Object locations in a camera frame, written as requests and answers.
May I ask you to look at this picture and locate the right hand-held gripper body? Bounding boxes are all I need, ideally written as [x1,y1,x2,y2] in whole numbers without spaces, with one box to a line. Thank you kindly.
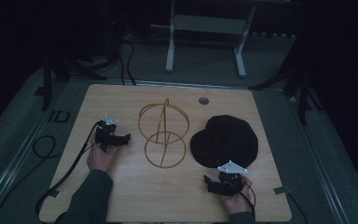
[216,160,249,198]

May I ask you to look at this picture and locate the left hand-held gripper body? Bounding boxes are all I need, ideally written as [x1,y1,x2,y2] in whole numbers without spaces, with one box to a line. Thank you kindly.
[94,114,121,154]

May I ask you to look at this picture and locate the black hat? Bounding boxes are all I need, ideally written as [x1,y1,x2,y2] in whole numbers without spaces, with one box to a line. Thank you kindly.
[189,114,260,170]

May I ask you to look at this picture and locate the gold wire hat stand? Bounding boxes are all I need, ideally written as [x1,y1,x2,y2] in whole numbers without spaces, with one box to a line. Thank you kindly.
[137,97,191,170]

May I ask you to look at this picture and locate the person's left hand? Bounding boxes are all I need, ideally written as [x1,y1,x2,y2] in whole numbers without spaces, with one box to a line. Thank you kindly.
[86,133,121,174]

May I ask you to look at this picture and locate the person's right hand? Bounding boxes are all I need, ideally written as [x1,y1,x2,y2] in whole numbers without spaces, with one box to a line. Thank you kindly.
[221,175,255,217]

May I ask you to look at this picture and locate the black tripod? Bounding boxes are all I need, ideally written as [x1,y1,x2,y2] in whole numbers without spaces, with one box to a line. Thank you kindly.
[247,18,324,127]
[41,0,129,112]

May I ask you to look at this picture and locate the white metal stand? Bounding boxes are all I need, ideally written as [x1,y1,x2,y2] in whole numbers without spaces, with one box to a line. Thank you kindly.
[150,0,258,78]

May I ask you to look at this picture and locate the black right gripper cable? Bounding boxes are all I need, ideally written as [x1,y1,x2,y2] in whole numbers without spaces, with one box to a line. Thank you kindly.
[238,177,257,220]

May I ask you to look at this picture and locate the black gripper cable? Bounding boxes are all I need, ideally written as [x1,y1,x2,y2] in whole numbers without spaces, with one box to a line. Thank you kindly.
[238,177,257,220]
[34,120,104,222]

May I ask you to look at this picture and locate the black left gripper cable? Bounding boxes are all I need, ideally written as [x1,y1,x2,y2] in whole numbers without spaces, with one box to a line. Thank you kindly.
[34,120,104,222]

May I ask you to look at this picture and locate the black looped floor cable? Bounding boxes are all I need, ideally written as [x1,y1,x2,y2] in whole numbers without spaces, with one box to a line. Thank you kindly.
[0,134,63,224]

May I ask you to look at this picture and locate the thin black table cable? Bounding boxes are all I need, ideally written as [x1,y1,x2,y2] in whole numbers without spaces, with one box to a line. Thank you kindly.
[286,193,310,224]

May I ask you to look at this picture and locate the black hanging cables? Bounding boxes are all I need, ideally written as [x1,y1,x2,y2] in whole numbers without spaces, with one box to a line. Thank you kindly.
[117,36,138,87]

